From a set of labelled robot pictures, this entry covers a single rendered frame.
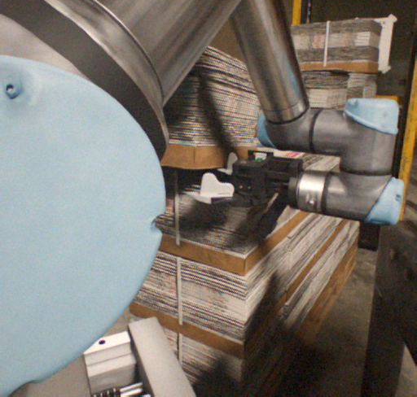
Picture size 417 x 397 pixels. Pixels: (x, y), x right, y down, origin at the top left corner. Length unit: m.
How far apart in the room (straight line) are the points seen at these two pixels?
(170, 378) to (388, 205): 0.39
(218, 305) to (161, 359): 0.57
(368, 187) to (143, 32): 0.49
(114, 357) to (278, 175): 0.39
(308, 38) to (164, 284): 1.37
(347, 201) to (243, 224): 0.28
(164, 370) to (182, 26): 0.30
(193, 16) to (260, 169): 0.47
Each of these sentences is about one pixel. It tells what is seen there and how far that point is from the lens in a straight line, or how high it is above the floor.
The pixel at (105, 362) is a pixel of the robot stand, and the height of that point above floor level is 0.76.
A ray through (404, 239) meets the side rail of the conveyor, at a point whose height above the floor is 0.80.
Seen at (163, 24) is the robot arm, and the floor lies 1.06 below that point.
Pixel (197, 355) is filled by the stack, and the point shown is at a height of 0.33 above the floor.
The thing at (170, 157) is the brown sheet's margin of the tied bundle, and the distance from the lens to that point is 0.73.
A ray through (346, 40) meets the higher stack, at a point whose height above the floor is 1.21.
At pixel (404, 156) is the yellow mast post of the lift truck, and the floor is 0.61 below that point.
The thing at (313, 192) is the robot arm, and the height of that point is 0.86.
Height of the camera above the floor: 1.03
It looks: 16 degrees down
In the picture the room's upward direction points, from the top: straight up
